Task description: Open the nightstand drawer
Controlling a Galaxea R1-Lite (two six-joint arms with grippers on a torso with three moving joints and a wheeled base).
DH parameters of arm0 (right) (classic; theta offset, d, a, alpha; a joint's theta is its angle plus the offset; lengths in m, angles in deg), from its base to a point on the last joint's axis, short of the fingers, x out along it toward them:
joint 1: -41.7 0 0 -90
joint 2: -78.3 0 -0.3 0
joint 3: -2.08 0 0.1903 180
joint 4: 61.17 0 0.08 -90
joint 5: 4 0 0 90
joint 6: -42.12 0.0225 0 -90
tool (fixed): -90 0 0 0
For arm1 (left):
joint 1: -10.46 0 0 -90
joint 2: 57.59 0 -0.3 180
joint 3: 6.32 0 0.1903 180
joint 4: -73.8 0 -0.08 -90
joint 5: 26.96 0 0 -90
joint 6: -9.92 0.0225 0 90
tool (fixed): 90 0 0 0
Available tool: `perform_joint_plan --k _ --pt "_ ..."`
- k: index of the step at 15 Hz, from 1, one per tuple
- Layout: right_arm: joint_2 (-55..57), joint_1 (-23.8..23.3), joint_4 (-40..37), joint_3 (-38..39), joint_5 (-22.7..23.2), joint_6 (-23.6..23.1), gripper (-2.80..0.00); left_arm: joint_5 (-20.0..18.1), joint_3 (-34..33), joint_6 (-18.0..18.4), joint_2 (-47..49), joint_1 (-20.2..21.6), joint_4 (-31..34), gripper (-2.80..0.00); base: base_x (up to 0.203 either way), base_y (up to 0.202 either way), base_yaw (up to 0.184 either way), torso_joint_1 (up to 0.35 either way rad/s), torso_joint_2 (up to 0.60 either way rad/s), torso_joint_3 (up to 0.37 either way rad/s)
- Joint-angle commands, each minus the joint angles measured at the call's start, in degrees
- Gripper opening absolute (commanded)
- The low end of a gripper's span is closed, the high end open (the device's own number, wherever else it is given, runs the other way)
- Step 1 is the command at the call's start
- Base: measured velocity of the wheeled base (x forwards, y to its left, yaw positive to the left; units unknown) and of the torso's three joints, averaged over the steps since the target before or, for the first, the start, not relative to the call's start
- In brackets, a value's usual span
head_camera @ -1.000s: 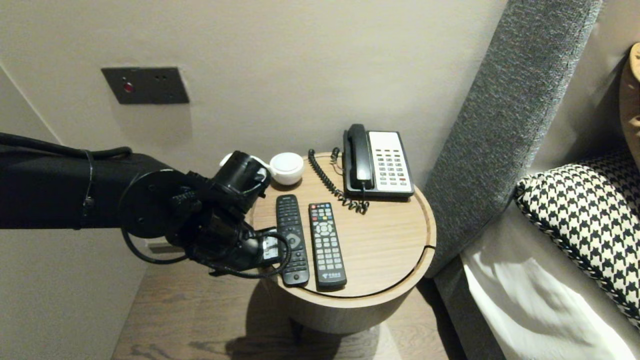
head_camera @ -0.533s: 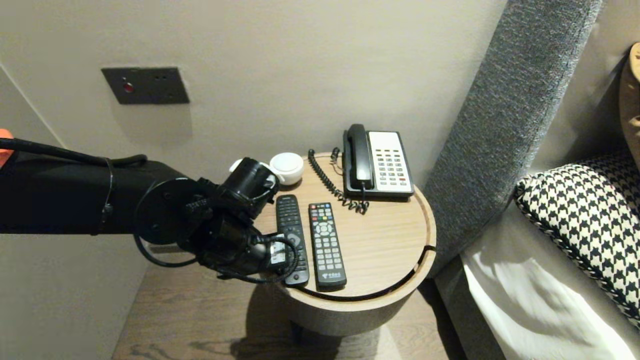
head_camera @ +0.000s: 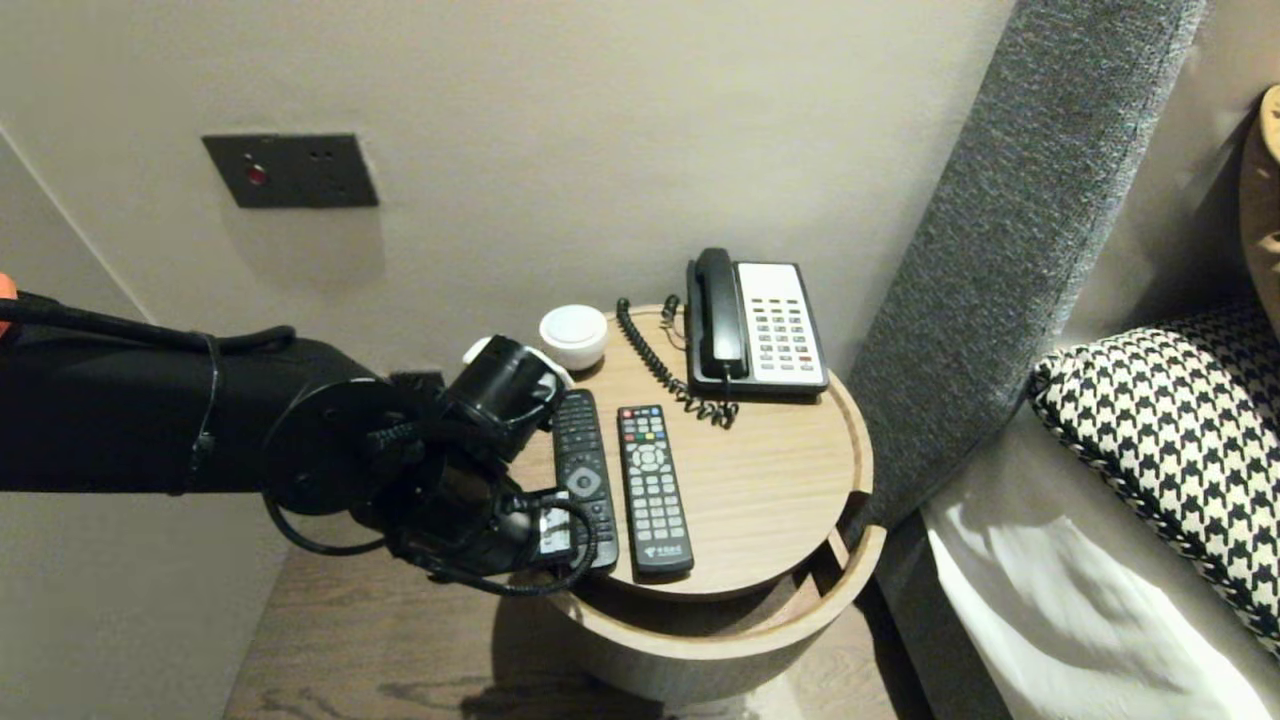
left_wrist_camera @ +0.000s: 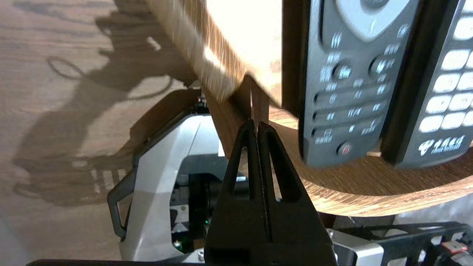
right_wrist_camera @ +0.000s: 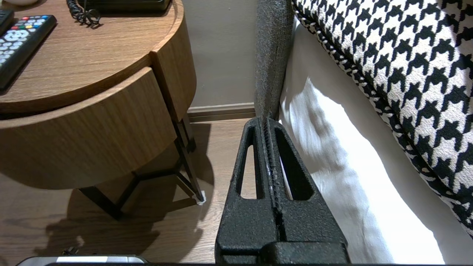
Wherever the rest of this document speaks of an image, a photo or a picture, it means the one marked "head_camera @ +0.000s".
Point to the white bedding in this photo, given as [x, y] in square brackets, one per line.
[1060, 600]

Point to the dark grey bed base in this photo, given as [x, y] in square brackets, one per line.
[920, 640]

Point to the black white houndstooth pillow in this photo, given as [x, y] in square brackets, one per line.
[1170, 450]

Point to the grey fabric headboard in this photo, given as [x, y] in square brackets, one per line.
[1000, 250]

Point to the black telephone handset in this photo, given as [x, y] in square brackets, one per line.
[718, 310]

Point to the beige upholstered headboard panel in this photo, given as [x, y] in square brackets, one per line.
[1190, 150]

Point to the white round bowl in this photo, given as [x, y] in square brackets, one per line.
[574, 335]

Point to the black and white wrist camera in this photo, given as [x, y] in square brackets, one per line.
[505, 395]

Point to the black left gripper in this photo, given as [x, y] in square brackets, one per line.
[460, 510]

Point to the round wooden side table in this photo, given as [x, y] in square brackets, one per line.
[760, 480]

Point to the wooden curved-front drawer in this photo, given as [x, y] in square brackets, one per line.
[700, 635]

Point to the tan brown cushion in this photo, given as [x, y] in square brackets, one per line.
[1262, 200]

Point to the black and orange left arm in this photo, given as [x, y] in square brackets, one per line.
[120, 420]

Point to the dark wall switch panel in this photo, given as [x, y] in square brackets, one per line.
[290, 170]

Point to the black and white desk telephone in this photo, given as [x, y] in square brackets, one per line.
[785, 330]

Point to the black remote with diamond pad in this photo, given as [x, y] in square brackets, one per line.
[582, 440]

